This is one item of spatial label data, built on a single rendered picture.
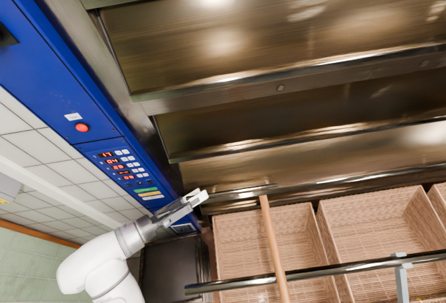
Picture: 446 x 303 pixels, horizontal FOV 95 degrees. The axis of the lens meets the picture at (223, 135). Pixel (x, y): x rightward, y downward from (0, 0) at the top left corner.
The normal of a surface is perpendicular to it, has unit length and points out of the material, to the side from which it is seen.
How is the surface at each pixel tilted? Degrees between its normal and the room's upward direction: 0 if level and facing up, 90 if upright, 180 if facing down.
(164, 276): 0
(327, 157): 45
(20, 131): 90
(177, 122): 70
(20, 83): 90
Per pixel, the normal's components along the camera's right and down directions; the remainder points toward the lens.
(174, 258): -0.12, -0.62
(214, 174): -0.01, 0.10
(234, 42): 0.06, 0.51
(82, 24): 0.11, 0.76
